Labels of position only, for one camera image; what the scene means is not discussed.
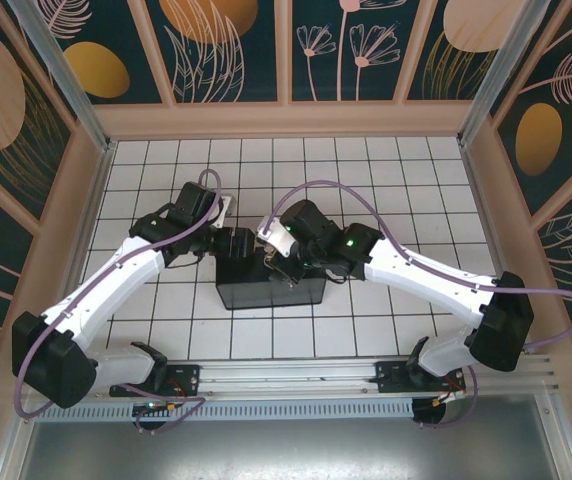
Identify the black box with starry painting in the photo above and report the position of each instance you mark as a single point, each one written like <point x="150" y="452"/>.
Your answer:
<point x="271" y="295"/>

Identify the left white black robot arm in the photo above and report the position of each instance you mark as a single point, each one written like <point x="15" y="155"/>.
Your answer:
<point x="106" y="280"/>

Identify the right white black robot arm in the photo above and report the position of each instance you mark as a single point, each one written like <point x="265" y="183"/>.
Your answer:
<point x="426" y="280"/>

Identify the grey metal sheet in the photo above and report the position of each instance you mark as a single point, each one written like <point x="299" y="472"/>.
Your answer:
<point x="286" y="450"/>

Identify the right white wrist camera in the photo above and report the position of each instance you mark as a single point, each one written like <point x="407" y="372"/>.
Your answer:
<point x="278" y="239"/>

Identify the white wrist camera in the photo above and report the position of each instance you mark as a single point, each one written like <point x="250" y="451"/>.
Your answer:
<point x="226" y="210"/>
<point x="278" y="239"/>

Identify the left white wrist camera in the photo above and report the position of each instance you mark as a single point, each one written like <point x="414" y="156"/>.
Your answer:
<point x="226" y="210"/>

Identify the aluminium mounting rail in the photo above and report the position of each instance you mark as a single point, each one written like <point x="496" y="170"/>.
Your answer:
<point x="286" y="372"/>

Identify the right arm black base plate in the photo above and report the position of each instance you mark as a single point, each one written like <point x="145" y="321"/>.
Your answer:
<point x="391" y="377"/>

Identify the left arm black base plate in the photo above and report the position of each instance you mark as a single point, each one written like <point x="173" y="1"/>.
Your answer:
<point x="186" y="377"/>

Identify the aluminium frame post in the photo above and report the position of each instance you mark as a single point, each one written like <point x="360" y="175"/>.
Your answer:
<point x="498" y="75"/>
<point x="65" y="75"/>

